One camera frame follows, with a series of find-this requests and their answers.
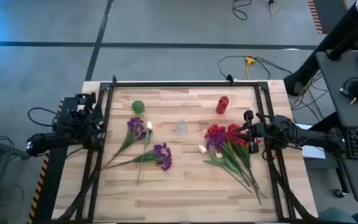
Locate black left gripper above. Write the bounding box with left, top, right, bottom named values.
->
left=63, top=92, right=105, bottom=131

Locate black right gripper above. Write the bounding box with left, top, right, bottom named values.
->
left=234, top=110, right=272, bottom=154

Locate red flower bunch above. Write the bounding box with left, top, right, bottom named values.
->
left=204, top=123, right=254, bottom=187
left=226, top=123, right=260, bottom=190
left=233, top=136, right=263, bottom=205

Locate cream tulip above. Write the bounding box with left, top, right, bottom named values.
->
left=214, top=151, right=269, bottom=200
left=136, top=120, right=154, bottom=186
left=197, top=144, right=254, bottom=194

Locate red ribbed glass vase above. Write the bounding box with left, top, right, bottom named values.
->
left=215, top=95, right=230, bottom=115

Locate green glass vase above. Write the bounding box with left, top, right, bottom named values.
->
left=131, top=100, right=145, bottom=114

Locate clear ribbed glass vase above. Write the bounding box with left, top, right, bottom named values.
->
left=175, top=119, right=188, bottom=136

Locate white paper sheet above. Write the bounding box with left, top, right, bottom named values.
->
left=296, top=123, right=327, bottom=160

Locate yellow black hazard strip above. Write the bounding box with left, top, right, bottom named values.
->
left=26, top=152, right=50, bottom=224

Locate grey metal stand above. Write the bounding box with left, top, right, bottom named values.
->
left=0, top=124, right=31, bottom=224

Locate grey desk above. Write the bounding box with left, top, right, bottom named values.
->
left=314, top=50, right=358, bottom=203

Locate black tower fan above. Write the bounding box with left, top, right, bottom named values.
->
left=283, top=0, right=358, bottom=97

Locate orange black hazard strip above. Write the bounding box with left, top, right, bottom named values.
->
left=308, top=0, right=323, bottom=35

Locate dark floor mat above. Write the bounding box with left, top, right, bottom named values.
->
left=314, top=0, right=349, bottom=34

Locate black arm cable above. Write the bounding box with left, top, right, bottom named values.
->
left=26, top=106, right=62, bottom=128

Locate yellow plug cable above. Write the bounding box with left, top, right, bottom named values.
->
left=244, top=56, right=257, bottom=80

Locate cable bundle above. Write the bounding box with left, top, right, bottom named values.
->
left=289, top=70, right=331, bottom=123

